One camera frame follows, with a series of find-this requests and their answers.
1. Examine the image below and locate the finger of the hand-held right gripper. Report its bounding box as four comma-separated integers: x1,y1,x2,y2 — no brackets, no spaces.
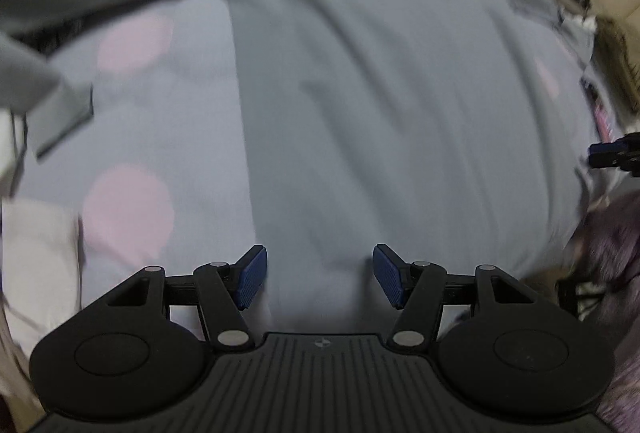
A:
588,132,640,172

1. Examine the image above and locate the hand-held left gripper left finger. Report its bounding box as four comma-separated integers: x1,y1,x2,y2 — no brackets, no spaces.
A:
84,244,268,354

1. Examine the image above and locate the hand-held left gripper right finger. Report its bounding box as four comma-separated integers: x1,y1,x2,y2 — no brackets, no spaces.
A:
372,243,557,354

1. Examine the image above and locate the grey long-sleeve shirt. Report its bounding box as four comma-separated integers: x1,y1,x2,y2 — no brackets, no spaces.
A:
0,0,603,319

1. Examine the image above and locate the pink patterned cloth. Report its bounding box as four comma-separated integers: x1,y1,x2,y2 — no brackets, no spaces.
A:
580,76,618,146

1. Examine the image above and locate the dark purple fuzzy cloth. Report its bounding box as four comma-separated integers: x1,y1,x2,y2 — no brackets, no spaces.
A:
550,190,640,433

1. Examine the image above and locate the grey bedsheet with pink dots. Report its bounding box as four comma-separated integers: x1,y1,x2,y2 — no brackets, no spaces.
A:
0,0,626,344

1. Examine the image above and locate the white cloth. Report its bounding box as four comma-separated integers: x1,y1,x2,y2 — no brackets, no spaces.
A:
0,108,86,364

